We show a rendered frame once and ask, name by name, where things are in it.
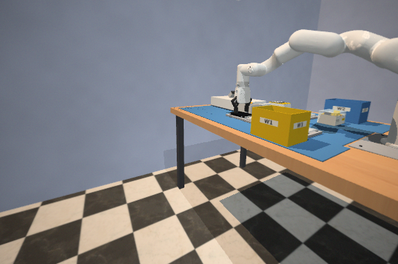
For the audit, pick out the blue bin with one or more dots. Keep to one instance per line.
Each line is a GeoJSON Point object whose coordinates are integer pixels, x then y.
{"type": "Point", "coordinates": [357, 110]}

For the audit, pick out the blue rectangular mat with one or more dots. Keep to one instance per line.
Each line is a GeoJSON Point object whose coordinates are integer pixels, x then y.
{"type": "Point", "coordinates": [321, 147]}

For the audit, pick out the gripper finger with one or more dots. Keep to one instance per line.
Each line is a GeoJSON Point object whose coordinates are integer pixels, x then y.
{"type": "Point", "coordinates": [235, 105]}
{"type": "Point", "coordinates": [246, 108]}

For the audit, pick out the yellow open-top bin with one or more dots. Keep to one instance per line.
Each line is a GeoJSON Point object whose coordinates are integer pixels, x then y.
{"type": "Point", "coordinates": [282, 125]}

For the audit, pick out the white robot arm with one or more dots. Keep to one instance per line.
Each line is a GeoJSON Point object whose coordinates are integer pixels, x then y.
{"type": "Point", "coordinates": [376, 49]}

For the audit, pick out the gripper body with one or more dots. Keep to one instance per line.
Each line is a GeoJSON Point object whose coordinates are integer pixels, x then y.
{"type": "Point", "coordinates": [243, 94]}

